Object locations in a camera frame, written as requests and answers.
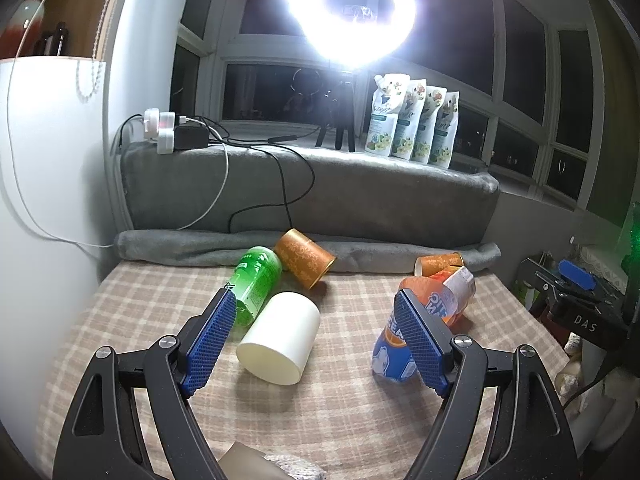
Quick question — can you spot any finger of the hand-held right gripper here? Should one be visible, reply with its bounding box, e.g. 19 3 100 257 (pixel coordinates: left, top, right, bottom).
520 256 598 306

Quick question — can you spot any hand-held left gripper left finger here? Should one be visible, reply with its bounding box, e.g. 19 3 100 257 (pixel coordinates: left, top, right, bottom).
52 285 238 480

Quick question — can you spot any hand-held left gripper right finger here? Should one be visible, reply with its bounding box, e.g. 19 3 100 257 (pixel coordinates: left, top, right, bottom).
394 290 583 480

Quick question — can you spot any white and orange cup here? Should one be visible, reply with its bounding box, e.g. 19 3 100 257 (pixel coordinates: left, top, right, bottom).
440 266 475 322

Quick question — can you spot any small orange paper cup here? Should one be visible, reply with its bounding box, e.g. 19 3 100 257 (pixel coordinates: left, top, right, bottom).
415 251 465 277

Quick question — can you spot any orange patterned cup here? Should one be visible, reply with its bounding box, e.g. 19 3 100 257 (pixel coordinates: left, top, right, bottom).
274 228 337 291

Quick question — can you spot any orange and blue snack bag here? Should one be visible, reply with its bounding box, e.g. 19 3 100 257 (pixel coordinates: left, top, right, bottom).
371 276 463 381

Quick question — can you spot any white lace cloth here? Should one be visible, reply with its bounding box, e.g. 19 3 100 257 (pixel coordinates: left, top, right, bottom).
570 245 632 292

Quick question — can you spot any cream plush toy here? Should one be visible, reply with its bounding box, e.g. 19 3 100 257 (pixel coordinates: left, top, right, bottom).
556 332 619 453

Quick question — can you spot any green plastic bottle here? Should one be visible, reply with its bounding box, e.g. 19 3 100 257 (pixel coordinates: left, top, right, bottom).
227 246 283 330

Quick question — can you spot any plaid beige cloth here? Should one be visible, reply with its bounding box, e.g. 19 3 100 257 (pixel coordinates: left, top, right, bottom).
35 260 571 480

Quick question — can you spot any rolled grey blanket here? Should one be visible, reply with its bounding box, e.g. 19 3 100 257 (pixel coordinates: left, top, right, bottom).
114 229 502 277

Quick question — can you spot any tan cardboard piece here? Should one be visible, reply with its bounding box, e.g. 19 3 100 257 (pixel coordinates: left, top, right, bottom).
217 441 281 480

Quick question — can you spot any grey knitted cloth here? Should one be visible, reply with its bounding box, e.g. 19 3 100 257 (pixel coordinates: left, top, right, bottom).
262 452 327 480

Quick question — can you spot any white green refill pouch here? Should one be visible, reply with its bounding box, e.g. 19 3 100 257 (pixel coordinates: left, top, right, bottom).
365 74 412 157
392 79 428 161
412 86 447 165
432 91 461 170

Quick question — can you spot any black power adapter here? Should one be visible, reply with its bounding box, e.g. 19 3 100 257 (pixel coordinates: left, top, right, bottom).
172 126 211 151

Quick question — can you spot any white cabinet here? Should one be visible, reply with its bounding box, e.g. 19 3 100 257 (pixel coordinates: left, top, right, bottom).
0 57 110 401

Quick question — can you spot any white plug adapter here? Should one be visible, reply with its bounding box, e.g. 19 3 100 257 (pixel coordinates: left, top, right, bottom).
141 108 177 155

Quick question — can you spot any black tripod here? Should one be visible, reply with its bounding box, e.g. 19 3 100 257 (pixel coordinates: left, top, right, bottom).
316 67 357 152

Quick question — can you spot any dark glass bottle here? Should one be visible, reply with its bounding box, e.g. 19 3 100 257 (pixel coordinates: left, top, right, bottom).
40 21 69 57

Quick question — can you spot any red and white jar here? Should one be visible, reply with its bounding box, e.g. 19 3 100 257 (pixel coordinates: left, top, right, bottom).
0 0 49 57

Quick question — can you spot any white charging cable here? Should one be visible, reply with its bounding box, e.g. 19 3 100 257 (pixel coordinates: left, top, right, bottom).
175 116 231 232

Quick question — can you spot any black cable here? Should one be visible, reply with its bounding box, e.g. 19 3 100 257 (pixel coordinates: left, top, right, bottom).
207 130 321 234

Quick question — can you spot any white window frame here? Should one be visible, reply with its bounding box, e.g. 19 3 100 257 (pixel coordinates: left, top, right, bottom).
172 0 601 211

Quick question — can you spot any thin white cable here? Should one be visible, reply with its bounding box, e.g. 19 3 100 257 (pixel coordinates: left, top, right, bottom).
2 0 116 249

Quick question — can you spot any beaded pull cord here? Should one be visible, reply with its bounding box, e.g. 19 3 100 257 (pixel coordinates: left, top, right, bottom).
75 0 109 99

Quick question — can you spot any ring light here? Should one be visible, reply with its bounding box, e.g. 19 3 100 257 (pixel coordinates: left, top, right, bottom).
285 0 418 68

